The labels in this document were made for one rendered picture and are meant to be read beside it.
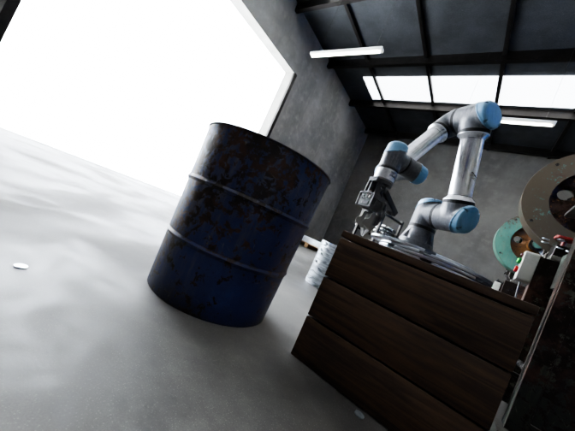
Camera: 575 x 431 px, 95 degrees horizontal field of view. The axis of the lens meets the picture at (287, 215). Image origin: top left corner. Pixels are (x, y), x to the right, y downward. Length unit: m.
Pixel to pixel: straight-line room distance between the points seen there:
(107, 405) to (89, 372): 0.06
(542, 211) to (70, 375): 2.80
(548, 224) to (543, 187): 0.30
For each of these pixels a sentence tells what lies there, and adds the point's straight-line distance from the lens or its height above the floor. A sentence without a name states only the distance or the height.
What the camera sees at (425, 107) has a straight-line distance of 7.52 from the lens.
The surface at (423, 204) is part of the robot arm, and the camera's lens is 1.36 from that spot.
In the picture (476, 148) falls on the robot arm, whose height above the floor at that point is 0.89.
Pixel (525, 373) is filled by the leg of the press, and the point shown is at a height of 0.19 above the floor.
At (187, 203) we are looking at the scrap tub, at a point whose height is 0.25.
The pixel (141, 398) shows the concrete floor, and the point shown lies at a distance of 0.49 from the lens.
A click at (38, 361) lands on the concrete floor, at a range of 0.52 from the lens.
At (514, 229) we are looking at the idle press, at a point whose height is 1.45.
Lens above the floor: 0.30
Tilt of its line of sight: 2 degrees up
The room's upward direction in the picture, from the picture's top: 24 degrees clockwise
